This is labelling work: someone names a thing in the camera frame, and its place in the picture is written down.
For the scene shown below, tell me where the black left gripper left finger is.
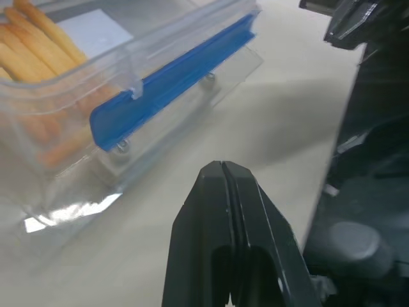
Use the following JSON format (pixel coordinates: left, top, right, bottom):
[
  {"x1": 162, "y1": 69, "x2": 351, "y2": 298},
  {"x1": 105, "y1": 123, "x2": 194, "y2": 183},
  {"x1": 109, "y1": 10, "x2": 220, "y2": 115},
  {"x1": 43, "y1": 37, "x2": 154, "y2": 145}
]
[{"x1": 161, "y1": 161, "x2": 238, "y2": 307}]

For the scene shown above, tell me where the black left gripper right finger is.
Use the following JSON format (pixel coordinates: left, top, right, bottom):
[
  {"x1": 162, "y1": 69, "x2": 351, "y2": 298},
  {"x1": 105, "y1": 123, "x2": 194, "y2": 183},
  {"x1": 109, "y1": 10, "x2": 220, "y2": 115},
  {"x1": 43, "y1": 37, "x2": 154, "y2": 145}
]
[{"x1": 222, "y1": 161, "x2": 324, "y2": 307}]

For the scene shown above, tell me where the clear food container blue latch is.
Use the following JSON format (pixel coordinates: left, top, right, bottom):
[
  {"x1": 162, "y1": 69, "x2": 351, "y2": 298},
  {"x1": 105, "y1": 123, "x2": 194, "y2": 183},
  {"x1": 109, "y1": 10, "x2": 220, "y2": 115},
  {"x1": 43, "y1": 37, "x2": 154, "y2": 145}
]
[{"x1": 0, "y1": 0, "x2": 265, "y2": 256}]

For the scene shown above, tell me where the grey rounded robot knob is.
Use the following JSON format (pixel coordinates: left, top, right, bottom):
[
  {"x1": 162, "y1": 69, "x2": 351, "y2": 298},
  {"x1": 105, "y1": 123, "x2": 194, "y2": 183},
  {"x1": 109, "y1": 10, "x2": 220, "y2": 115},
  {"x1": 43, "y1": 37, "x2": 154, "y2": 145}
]
[{"x1": 330, "y1": 222, "x2": 393, "y2": 278}]

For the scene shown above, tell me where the dark robot lower body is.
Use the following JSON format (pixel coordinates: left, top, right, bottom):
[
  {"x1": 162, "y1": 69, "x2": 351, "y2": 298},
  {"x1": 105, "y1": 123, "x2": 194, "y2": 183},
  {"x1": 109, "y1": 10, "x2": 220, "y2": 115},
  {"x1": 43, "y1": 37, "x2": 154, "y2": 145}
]
[{"x1": 302, "y1": 41, "x2": 409, "y2": 307}]

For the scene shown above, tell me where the golden french fry stick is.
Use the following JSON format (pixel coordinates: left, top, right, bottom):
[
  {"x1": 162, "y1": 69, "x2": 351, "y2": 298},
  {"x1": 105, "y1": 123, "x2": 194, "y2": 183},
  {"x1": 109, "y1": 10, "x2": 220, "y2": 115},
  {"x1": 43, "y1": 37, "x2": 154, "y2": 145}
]
[
  {"x1": 13, "y1": 0, "x2": 89, "y2": 64},
  {"x1": 0, "y1": 43, "x2": 40, "y2": 83},
  {"x1": 0, "y1": 24, "x2": 58, "y2": 81},
  {"x1": 3, "y1": 6, "x2": 77, "y2": 72}
]

